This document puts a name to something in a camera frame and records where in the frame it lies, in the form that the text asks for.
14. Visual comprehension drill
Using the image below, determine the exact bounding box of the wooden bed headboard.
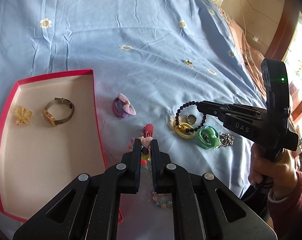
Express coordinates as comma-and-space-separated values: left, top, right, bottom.
196, 0, 302, 60

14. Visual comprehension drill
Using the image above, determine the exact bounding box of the silver chain bracelet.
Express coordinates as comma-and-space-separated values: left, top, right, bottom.
202, 131, 235, 147

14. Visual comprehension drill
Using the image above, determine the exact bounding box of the red cardboard box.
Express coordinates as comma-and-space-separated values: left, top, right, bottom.
0, 69, 122, 224

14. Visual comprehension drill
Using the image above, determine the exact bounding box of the pastel flower bead bracelet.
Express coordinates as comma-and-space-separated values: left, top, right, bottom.
126, 136, 154, 168

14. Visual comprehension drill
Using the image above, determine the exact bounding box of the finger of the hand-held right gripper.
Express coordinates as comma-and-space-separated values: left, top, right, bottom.
196, 101, 241, 121
225, 103, 267, 117

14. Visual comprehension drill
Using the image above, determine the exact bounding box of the yellow hair tie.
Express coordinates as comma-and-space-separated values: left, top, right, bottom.
175, 122, 195, 139

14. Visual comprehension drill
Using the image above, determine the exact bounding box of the yellow hair claw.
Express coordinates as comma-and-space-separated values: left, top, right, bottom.
13, 106, 32, 126

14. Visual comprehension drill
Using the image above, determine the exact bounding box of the person's right forearm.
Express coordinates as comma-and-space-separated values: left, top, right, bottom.
267, 171, 302, 230

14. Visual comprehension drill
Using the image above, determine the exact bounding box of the purple hair tie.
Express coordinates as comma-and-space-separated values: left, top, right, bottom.
112, 93, 137, 119

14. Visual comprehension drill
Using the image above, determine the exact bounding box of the person's right hand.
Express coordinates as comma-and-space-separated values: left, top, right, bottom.
248, 145, 300, 200

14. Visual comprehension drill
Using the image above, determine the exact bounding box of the crystal bead bracelet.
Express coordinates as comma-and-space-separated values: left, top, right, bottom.
151, 191, 174, 209

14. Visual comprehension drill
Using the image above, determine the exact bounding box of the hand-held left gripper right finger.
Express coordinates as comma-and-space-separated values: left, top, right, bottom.
150, 139, 278, 240

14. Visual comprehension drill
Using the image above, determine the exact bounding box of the pink hair clip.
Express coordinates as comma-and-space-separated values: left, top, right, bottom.
142, 124, 154, 139

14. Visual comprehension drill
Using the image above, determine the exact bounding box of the black cable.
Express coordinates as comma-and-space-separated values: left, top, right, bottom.
242, 177, 269, 203

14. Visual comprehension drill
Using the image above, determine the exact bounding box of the black bead bracelet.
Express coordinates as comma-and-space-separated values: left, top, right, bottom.
175, 101, 208, 133

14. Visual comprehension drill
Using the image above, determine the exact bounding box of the blue daisy bedsheet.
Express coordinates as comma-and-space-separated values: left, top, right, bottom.
0, 0, 269, 240

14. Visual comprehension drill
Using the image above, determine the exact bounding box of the bright window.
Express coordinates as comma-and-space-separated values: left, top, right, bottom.
282, 15, 302, 110

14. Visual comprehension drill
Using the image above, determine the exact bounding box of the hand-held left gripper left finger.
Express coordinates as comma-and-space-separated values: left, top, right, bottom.
13, 138, 142, 240

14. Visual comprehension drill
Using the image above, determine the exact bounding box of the gold wristwatch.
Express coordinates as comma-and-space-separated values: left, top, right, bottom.
42, 97, 75, 127

